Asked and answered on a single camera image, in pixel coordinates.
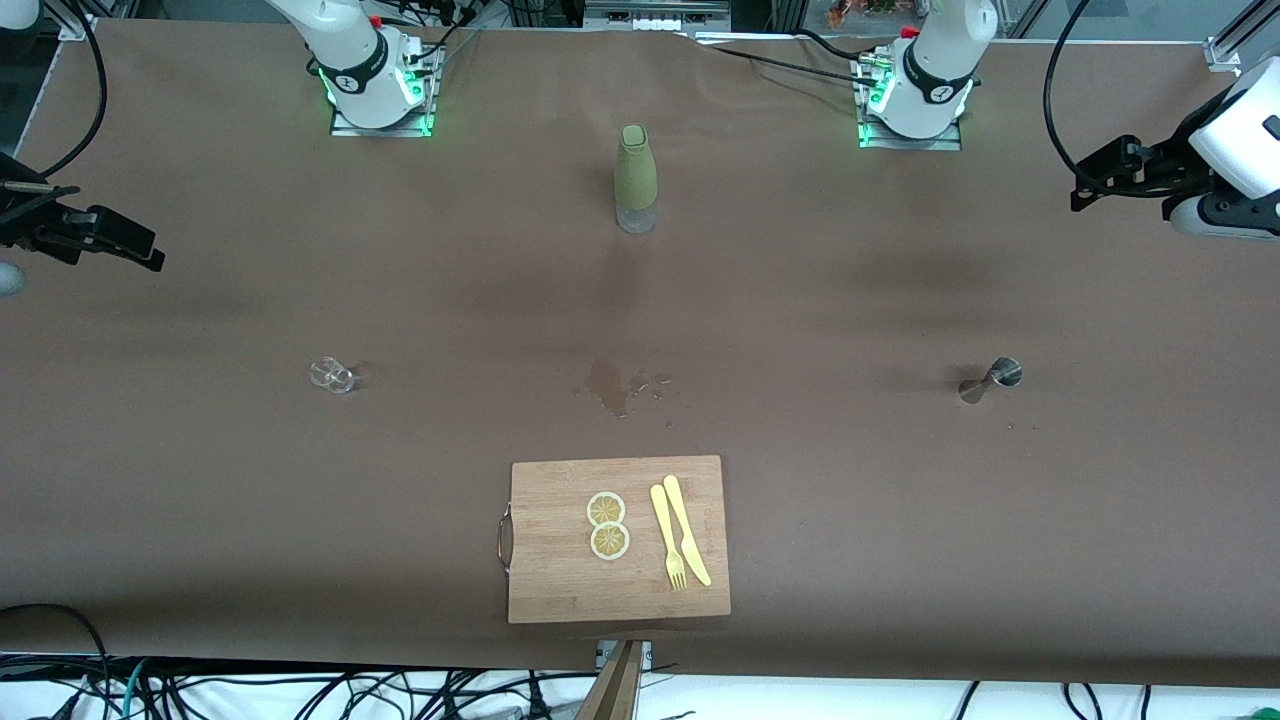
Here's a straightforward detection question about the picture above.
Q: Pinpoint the wooden post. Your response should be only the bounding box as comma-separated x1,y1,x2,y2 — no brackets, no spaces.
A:
578,640,646,720

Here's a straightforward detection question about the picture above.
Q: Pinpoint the black looped floor cable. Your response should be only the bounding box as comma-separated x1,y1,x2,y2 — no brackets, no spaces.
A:
0,603,113,720

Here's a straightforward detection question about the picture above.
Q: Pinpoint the grey power strip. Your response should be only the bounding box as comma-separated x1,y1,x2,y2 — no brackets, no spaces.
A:
585,0,731,33

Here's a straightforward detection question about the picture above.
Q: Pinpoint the black cable on table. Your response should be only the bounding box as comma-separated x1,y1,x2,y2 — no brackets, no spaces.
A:
690,28,886,91

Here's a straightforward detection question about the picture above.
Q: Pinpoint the brown table cover sheet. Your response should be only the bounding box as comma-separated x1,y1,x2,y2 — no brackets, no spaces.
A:
0,18,1280,689

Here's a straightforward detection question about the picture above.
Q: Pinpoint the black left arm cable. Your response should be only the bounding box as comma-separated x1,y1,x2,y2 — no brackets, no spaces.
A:
1043,0,1101,191

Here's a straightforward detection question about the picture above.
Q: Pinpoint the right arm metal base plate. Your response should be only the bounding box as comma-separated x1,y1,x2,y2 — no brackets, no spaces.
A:
330,40,443,138

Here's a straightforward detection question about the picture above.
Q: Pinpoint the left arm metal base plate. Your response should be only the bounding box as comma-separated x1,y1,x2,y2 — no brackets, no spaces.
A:
855,50,963,151

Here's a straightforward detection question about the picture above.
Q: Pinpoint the green floor cable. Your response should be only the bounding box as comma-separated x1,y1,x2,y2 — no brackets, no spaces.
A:
118,658,151,720

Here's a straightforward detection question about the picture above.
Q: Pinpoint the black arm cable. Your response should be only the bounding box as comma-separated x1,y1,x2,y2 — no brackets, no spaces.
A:
1043,0,1101,191
35,0,109,181

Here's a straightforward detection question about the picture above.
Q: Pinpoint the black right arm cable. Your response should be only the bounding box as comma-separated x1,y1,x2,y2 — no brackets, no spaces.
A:
35,0,109,181

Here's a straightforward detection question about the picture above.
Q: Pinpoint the yellow plastic knife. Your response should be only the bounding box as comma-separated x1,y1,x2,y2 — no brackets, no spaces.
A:
663,474,713,587

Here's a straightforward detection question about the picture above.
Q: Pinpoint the wooden cutting board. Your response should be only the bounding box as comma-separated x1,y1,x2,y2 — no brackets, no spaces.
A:
498,455,732,625

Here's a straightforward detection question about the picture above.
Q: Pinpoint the yellow plastic fork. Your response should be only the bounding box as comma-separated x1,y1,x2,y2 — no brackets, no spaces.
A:
650,484,688,592

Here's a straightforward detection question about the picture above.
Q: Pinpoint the steel jigger measuring cup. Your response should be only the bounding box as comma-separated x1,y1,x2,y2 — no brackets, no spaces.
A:
958,356,1023,405

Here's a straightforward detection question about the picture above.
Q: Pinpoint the green sleeved glass bottle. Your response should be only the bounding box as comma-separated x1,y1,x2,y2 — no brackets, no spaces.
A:
614,124,660,235

